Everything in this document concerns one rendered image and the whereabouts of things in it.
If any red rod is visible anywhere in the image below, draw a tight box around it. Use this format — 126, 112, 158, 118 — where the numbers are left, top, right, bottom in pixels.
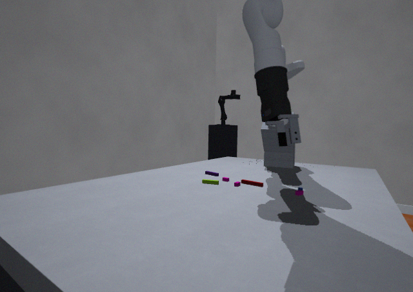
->
241, 180, 263, 187

